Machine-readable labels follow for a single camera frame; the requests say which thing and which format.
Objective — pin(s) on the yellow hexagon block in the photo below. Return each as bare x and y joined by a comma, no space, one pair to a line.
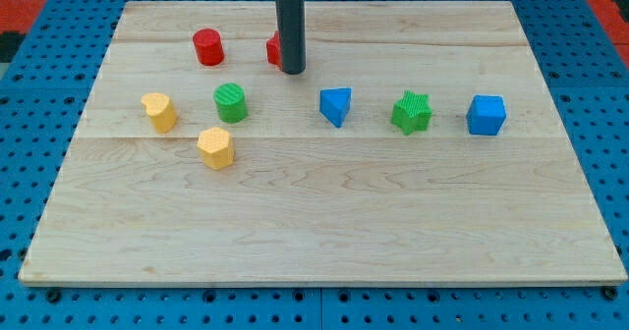
216,148

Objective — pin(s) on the red cylinder block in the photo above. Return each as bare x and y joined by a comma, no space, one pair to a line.
208,46

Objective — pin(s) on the light wooden board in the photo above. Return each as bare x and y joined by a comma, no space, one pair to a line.
305,204

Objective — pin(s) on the red star block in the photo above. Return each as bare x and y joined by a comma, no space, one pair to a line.
273,50

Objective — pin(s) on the blue triangle block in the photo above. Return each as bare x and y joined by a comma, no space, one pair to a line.
334,104

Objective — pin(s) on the green star block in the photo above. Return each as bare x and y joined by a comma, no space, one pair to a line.
411,113

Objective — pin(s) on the green cylinder block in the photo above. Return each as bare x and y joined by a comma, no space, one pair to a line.
230,102

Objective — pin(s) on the yellow heart block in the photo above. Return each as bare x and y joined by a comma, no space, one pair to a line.
160,110

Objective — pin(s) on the blue cube block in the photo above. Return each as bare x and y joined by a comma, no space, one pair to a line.
486,115

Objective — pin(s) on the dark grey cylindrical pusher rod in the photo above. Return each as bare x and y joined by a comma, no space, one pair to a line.
290,17

